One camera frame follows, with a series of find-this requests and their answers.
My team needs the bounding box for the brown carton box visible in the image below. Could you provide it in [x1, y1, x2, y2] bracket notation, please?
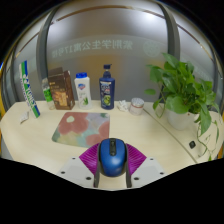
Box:
[47, 67, 76, 111]

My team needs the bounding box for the clear bottle green label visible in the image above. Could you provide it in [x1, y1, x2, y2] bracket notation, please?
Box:
[41, 77, 56, 111]

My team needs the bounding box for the floral pastel mouse pad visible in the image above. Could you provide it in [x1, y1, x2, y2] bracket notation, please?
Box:
[51, 111, 111, 149]

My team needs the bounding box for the green plant in white pot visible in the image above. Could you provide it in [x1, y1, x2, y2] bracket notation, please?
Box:
[144, 52, 222, 162]

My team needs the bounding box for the white green shuttlecock tube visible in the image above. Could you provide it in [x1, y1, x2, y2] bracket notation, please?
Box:
[18, 60, 42, 119]

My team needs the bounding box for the crumpled white paper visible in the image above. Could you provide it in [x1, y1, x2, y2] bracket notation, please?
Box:
[116, 99, 130, 112]

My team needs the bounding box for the dark blue pump bottle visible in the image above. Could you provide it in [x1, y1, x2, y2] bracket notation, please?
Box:
[98, 63, 116, 111]

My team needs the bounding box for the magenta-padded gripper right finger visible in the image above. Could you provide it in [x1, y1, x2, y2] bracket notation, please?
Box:
[124, 143, 166, 190]

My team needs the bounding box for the white bottle blue cap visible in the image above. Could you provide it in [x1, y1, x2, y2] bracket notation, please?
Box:
[73, 72, 93, 110]

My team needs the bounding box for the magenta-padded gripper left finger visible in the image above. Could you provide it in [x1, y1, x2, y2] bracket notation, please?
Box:
[57, 143, 101, 190]

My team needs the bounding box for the blue computer mouse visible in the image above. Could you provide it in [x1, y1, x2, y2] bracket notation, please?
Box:
[97, 137, 128, 178]

